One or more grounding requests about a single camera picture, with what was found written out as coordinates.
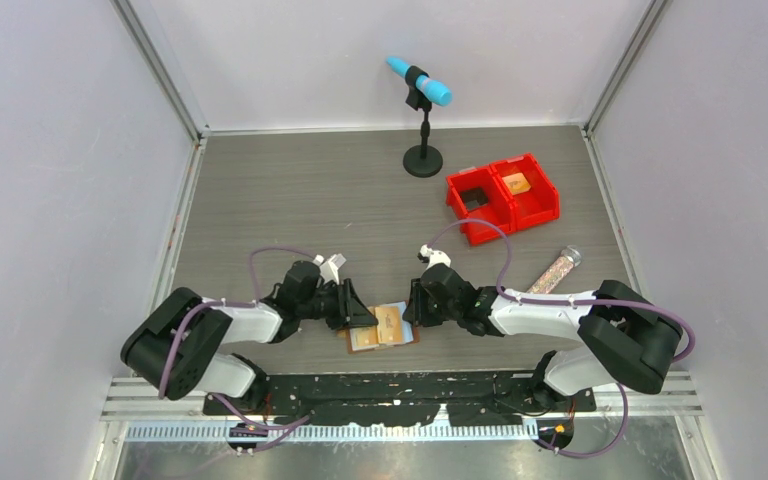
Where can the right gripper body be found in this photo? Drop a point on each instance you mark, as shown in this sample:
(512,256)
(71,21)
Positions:
(437,313)

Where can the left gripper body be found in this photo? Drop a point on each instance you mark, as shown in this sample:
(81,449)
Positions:
(329,304)

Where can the orange credit card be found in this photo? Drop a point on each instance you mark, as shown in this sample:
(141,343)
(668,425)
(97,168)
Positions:
(363,338)
(390,325)

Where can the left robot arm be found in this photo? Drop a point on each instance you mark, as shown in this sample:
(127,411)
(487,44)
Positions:
(177,347)

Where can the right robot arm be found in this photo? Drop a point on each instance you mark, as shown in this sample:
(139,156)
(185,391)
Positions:
(622,338)

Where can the left red bin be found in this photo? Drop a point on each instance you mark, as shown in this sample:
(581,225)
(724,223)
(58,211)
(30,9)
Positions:
(479,194)

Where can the red bin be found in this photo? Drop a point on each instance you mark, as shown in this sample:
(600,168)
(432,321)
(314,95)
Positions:
(538,206)
(479,194)

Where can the glitter tube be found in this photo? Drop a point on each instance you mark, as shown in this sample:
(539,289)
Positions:
(569,258)

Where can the right red bin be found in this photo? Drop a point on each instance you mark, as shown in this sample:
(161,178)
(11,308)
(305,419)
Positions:
(538,206)

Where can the orange block in bin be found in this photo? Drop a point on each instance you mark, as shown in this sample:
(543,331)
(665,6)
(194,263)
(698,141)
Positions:
(516,183)

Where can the black microphone stand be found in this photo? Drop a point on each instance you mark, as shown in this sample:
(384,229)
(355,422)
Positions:
(422,160)

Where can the blue microphone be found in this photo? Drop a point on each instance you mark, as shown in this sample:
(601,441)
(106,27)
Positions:
(423,90)

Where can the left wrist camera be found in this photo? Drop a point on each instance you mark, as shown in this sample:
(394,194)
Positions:
(329,267)

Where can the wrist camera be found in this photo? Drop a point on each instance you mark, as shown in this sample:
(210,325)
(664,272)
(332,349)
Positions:
(329,267)
(431,256)

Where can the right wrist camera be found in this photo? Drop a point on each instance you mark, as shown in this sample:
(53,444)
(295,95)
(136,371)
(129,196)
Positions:
(431,256)

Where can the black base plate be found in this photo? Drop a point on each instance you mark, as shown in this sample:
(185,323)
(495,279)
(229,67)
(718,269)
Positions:
(471,398)

